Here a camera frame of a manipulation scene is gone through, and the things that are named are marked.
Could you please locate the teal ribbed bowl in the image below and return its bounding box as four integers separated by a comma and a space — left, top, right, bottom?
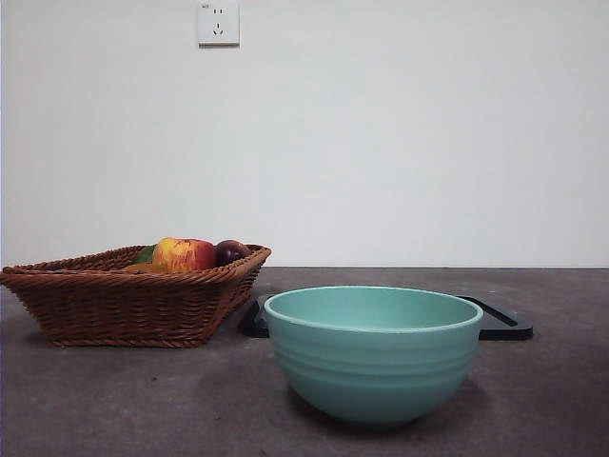
263, 284, 484, 427

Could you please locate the dark red plum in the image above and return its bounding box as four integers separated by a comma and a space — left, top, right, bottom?
213, 239, 252, 268

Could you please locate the black rectangular tray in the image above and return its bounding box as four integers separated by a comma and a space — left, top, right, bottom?
240, 293, 535, 342

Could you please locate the red yellow apple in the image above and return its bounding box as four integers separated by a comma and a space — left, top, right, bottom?
151, 237, 219, 273

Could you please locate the brown kiwifruit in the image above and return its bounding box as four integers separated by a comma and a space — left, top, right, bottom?
121, 262, 168, 275

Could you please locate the green fruit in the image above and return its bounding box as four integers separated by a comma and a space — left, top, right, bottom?
131, 244, 157, 266

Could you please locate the brown wicker basket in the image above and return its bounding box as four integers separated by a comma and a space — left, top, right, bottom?
0, 243, 273, 348

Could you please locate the white wall socket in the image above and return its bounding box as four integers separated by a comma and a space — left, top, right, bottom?
197, 0, 241, 49

